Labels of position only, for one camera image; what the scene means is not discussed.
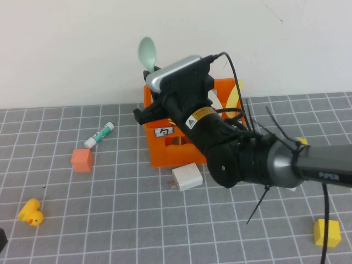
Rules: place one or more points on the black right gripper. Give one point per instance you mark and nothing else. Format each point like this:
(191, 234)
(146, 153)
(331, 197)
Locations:
(145, 115)

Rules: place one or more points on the mint green plastic spoon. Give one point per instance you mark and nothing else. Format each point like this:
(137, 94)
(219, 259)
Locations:
(147, 52)

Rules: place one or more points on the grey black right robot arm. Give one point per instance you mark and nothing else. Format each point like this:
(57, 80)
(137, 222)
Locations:
(316, 162)

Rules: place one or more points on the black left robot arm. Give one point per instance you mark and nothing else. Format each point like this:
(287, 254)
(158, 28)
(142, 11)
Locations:
(2, 240)

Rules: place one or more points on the orange plastic cutlery holder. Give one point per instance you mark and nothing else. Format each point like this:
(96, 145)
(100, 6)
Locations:
(176, 156)

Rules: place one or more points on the white label printed 勺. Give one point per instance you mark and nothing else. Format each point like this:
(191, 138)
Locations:
(164, 132)

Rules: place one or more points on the white plastic knife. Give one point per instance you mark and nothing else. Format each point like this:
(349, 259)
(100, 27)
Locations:
(215, 103)

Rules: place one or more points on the white green glue stick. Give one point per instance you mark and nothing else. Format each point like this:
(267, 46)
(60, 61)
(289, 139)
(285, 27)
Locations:
(99, 134)

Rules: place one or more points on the yellow plastic knife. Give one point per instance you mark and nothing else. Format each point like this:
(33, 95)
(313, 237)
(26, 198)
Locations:
(231, 100)

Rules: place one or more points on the black zip tie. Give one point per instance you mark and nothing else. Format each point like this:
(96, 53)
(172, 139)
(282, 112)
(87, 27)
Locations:
(258, 204)
(277, 123)
(248, 112)

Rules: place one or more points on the white plug charger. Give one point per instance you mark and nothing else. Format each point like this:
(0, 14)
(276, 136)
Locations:
(188, 177)

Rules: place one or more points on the orange foam cube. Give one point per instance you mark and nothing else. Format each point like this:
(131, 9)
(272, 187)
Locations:
(81, 162)

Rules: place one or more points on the yellow foam cube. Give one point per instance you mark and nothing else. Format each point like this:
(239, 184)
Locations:
(303, 141)
(334, 233)

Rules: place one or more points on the yellow rubber duck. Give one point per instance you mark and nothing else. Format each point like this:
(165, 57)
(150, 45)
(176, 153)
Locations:
(31, 213)

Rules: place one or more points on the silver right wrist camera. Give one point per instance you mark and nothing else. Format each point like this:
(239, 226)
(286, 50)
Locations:
(176, 67)

